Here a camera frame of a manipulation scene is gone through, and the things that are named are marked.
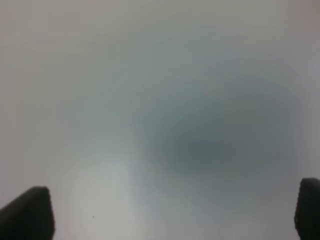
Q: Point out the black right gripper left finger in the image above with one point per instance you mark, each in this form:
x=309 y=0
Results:
x=30 y=216

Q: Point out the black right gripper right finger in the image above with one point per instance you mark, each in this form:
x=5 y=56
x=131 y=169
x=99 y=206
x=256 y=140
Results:
x=307 y=212

